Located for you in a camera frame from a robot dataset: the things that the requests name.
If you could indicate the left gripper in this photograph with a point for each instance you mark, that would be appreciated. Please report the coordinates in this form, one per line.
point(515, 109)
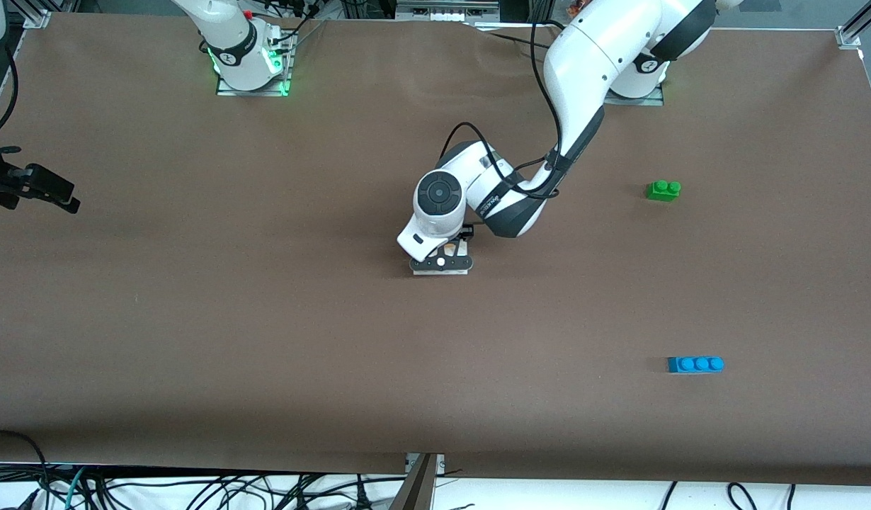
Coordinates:
point(467, 231)

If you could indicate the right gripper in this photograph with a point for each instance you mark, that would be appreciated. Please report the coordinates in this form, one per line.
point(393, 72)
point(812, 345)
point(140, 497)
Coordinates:
point(2, 183)

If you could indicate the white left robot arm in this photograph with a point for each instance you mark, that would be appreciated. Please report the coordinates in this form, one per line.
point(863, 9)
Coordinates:
point(591, 49)

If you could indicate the green two-stud block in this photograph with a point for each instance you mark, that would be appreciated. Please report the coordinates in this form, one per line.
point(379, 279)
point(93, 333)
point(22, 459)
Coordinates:
point(662, 191)

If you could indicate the blue three-stud block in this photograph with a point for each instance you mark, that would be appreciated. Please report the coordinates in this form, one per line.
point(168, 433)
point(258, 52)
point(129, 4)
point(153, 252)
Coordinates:
point(694, 365)

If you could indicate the brown paper table cover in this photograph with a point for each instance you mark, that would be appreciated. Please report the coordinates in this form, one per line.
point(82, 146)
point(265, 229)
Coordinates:
point(407, 354)

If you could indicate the grey background device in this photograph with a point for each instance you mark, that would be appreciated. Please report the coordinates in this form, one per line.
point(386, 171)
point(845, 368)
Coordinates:
point(442, 13)

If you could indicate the orange colourful background object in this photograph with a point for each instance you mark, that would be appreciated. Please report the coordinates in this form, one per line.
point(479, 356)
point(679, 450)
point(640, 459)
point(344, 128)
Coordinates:
point(576, 8)

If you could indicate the aluminium frame profile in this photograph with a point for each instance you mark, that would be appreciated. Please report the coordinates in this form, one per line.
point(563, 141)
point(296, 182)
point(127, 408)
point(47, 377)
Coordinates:
point(847, 35)
point(418, 489)
point(35, 14)

